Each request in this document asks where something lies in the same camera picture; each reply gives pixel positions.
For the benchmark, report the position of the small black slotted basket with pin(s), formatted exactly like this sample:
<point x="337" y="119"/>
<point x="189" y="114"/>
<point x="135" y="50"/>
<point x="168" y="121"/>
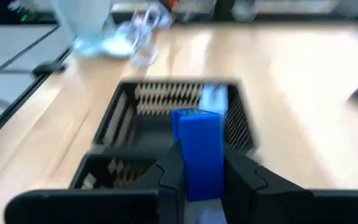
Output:
<point x="148" y="133"/>

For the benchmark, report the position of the long black slotted basket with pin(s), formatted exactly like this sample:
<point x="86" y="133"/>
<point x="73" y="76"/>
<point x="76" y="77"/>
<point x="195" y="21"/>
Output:
<point x="120" y="155"/>

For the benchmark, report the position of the blue box with white label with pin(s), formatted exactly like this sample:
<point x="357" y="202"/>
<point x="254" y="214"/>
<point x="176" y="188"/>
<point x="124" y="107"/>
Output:
<point x="208" y="215"/>

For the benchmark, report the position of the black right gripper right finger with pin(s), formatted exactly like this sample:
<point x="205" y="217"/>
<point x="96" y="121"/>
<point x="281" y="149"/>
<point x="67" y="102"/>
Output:
<point x="253" y="199"/>

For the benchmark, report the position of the white desk lamp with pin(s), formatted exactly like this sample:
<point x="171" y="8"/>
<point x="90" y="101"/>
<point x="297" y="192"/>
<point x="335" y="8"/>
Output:
<point x="82" y="18"/>

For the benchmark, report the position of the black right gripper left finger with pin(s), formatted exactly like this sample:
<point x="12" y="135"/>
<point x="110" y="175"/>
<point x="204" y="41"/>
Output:
<point x="172" y="186"/>

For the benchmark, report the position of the black frame clamp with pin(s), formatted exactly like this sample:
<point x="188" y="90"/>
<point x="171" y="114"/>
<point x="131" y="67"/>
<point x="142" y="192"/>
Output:
<point x="48" y="69"/>

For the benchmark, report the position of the plain blue box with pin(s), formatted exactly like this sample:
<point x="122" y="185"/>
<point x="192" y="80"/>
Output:
<point x="202" y="155"/>

